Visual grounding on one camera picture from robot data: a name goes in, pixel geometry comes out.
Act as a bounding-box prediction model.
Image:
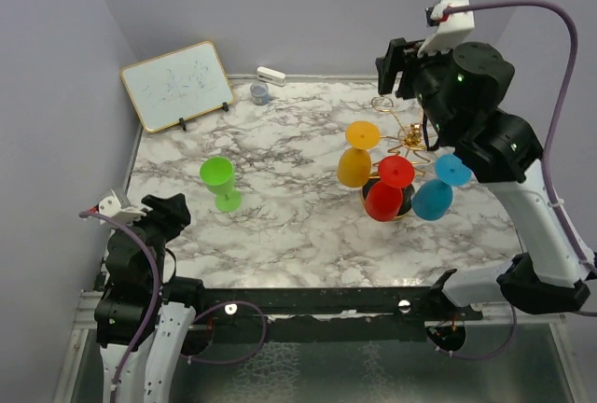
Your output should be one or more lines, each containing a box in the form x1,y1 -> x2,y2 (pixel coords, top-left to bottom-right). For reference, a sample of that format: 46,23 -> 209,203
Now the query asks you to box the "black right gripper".
376,32 -> 459,141

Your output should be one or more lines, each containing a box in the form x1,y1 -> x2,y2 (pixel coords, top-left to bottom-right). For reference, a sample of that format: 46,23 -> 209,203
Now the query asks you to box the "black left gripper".
114,192 -> 190,287

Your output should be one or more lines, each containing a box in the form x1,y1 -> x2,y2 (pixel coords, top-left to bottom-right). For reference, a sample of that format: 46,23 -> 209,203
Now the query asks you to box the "green plastic wine glass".
200,157 -> 242,213

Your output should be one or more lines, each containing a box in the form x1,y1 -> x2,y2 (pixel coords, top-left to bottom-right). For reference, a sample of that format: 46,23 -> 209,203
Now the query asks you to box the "blue plastic wine glass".
411,154 -> 472,221

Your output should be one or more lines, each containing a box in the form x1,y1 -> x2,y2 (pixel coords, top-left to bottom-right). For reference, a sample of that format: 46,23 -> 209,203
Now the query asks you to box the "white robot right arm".
375,38 -> 596,320

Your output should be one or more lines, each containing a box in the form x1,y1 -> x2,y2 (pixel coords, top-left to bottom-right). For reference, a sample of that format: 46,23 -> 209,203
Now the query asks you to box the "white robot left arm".
90,193 -> 206,402

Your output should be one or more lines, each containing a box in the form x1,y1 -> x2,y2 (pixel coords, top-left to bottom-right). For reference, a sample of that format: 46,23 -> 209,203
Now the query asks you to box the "orange plastic wine glass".
337,121 -> 381,188

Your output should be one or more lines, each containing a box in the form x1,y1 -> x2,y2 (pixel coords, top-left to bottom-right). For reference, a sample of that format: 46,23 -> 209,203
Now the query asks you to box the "red plastic wine glass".
365,155 -> 415,222

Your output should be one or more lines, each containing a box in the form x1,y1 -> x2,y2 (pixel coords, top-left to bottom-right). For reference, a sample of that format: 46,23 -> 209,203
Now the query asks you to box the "small framed whiteboard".
120,41 -> 235,133

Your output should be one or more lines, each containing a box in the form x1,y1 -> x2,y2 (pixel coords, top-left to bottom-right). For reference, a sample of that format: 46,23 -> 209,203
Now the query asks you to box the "white whiteboard eraser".
256,66 -> 286,87

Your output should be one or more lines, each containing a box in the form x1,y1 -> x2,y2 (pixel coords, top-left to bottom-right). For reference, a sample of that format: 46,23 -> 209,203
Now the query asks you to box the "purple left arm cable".
78,210 -> 162,388

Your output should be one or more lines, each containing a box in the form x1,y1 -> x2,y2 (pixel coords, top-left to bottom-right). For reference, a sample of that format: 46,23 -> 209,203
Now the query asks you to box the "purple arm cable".
78,210 -> 162,388
436,0 -> 597,362

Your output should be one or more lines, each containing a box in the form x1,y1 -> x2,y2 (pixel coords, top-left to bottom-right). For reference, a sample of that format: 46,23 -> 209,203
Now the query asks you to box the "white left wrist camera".
90,188 -> 146,225

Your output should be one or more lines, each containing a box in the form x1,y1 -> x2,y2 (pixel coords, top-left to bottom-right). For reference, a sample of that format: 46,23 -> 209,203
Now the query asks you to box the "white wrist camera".
90,188 -> 146,225
417,0 -> 475,58

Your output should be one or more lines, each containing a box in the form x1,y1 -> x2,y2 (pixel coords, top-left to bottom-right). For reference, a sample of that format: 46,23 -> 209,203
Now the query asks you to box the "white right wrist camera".
417,0 -> 475,58

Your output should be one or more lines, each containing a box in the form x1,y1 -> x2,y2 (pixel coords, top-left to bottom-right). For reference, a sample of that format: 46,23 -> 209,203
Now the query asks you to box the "black metal base rail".
160,275 -> 486,357

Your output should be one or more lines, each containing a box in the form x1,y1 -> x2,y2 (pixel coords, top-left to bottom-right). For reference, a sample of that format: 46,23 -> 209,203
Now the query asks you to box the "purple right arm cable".
436,0 -> 597,362

